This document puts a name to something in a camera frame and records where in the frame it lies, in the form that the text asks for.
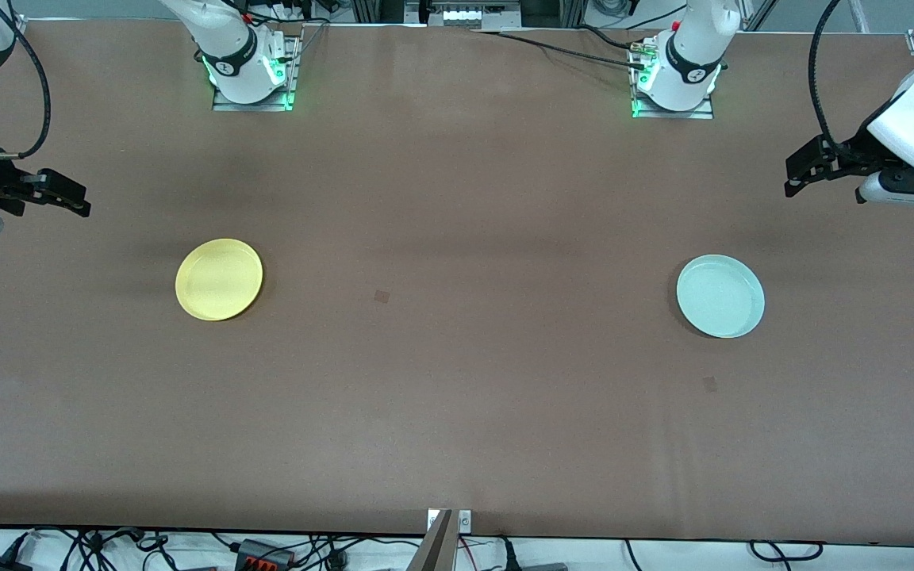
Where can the black power adapter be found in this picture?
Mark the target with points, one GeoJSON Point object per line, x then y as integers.
{"type": "Point", "coordinates": [1, 564]}

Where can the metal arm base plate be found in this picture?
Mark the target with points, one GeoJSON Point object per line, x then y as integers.
{"type": "Point", "coordinates": [286, 79]}
{"type": "Point", "coordinates": [675, 114]}

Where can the yellow plate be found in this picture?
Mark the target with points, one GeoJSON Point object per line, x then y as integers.
{"type": "Point", "coordinates": [219, 279]}

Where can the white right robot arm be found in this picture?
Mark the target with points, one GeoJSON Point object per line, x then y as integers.
{"type": "Point", "coordinates": [239, 59]}

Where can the brown tape patch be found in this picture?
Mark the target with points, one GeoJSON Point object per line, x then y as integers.
{"type": "Point", "coordinates": [382, 296]}

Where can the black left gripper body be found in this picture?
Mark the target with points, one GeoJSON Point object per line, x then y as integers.
{"type": "Point", "coordinates": [854, 151]}

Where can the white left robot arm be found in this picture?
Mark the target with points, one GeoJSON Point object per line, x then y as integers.
{"type": "Point", "coordinates": [691, 67]}

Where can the white terminal block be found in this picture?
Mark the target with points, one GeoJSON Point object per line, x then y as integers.
{"type": "Point", "coordinates": [479, 16]}

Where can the grey camera mount pole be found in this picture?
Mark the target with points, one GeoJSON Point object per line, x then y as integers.
{"type": "Point", "coordinates": [435, 547]}

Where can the light green plate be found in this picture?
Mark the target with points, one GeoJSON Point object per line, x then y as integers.
{"type": "Point", "coordinates": [720, 296]}

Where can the black plug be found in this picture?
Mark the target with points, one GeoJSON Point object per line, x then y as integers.
{"type": "Point", "coordinates": [511, 555]}

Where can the black orange power strip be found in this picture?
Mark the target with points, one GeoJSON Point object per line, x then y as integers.
{"type": "Point", "coordinates": [265, 553]}

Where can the aluminium frame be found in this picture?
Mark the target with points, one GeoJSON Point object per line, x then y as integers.
{"type": "Point", "coordinates": [382, 9]}

